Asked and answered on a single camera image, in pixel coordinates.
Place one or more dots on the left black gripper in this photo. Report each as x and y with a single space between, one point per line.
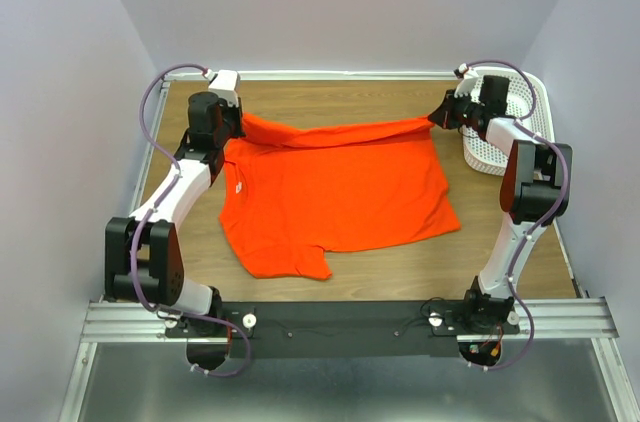
237 113

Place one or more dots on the orange t-shirt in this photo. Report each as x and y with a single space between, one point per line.
293 195

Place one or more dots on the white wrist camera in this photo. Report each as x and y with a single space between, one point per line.
224 84
467 77

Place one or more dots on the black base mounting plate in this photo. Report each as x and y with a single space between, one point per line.
331 330

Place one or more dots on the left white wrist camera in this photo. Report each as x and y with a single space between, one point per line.
224 84

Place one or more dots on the white perforated plastic basket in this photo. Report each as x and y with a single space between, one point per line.
529 112

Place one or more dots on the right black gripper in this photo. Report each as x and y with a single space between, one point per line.
442 115

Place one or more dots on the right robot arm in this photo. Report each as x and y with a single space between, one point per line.
534 191

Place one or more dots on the aluminium frame rail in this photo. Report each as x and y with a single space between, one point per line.
119 339

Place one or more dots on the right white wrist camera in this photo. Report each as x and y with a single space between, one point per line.
467 77

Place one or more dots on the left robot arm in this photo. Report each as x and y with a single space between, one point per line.
143 260

